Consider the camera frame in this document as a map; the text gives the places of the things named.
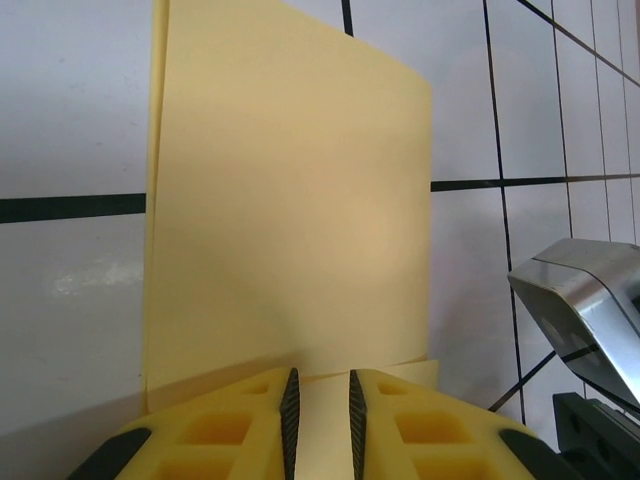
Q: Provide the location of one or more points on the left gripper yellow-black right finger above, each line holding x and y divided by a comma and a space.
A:
380, 425

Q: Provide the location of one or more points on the yellow cloth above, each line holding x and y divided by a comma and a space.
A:
290, 200

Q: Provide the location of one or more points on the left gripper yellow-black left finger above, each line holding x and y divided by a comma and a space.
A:
270, 425

